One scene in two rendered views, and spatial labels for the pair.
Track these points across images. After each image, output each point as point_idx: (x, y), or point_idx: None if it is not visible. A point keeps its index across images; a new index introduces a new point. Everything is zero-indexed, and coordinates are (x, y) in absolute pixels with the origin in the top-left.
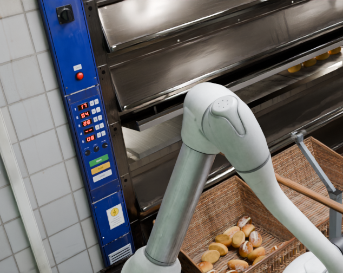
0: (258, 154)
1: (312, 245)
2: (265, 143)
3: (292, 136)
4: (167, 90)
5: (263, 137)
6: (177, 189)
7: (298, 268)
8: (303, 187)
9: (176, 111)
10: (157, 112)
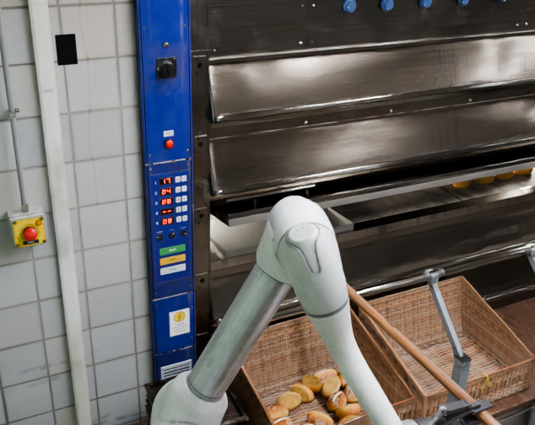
0: (331, 298)
1: (376, 420)
2: (343, 288)
3: (424, 274)
4: (278, 182)
5: (341, 281)
6: (238, 314)
7: None
8: (411, 343)
9: None
10: (256, 207)
